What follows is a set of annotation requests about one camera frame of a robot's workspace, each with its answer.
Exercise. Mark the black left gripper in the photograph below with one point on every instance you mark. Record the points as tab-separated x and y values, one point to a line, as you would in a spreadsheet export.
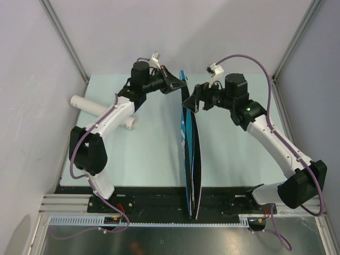
170	82

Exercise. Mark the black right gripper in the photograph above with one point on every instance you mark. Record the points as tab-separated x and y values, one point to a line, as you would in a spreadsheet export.
201	93

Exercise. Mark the blue sport racket bag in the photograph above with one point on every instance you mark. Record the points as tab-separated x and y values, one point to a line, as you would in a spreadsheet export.
190	143

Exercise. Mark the white cardboard shuttlecock tube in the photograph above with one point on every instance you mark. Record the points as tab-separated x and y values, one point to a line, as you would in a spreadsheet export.
96	109

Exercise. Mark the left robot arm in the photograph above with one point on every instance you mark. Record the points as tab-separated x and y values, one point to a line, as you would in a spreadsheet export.
87	151

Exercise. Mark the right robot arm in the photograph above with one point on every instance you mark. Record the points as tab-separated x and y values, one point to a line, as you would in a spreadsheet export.
305	177

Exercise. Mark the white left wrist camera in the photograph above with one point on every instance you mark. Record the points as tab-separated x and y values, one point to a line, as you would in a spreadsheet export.
154	61

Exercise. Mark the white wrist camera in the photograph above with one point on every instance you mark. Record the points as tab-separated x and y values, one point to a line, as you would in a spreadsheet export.
216	72
154	61

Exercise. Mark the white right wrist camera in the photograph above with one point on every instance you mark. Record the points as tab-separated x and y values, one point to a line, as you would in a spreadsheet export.
216	72

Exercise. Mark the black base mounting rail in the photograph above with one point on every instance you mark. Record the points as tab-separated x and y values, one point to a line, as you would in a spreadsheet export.
166	204

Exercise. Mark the aluminium frame post left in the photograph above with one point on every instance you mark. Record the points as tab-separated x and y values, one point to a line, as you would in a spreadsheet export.
60	31

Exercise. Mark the aluminium frame post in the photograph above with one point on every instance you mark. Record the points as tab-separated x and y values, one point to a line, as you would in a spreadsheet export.
60	31
297	37

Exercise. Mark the aluminium frame post right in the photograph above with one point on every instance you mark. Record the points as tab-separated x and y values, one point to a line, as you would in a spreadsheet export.
297	37

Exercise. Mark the white slotted cable duct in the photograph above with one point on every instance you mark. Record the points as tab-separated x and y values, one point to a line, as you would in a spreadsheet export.
108	221

